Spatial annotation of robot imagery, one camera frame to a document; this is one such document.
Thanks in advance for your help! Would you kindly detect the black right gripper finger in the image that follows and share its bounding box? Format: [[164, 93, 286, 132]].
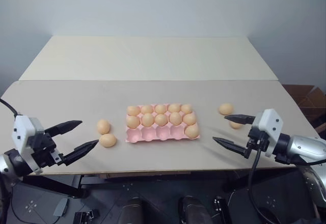
[[224, 114, 256, 126], [212, 136, 249, 158]]

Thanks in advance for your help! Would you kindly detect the black table frame leg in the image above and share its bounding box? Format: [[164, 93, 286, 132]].
[[22, 174, 89, 200]]

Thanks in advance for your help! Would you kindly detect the black box on floor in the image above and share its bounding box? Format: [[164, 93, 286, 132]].
[[73, 209, 100, 224]]

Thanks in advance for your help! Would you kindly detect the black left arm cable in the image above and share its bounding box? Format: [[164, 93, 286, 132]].
[[0, 98, 20, 118]]

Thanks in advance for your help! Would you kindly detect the pink egg tray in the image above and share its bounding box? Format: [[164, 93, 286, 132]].
[[124, 103, 201, 144]]

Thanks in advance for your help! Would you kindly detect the brown cardboard box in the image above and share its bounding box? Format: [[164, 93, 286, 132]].
[[282, 83, 326, 134]]

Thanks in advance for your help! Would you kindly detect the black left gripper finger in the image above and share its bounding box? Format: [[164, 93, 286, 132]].
[[60, 139, 99, 166], [44, 119, 84, 138]]

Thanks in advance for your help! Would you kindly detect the grey flat plastic piece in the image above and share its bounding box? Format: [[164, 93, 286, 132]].
[[53, 198, 70, 217]]

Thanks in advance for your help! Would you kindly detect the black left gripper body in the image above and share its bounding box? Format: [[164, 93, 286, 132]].
[[29, 131, 64, 169]]

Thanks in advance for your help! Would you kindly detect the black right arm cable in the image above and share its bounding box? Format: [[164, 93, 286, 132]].
[[248, 146, 282, 224]]

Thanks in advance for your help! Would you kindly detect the dark rounded shape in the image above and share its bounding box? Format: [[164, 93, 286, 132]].
[[122, 197, 144, 224], [178, 195, 205, 224]]

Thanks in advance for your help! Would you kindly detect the silver robot body shell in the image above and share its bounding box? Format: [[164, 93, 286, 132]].
[[297, 164, 326, 211]]

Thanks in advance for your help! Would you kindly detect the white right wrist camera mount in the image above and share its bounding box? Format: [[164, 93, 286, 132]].
[[252, 108, 284, 158]]

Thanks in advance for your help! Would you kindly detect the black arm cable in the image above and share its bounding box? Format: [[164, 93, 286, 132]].
[[248, 146, 282, 224], [0, 98, 20, 118]]

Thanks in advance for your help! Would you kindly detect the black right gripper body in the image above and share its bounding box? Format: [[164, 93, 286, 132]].
[[243, 126, 271, 158]]

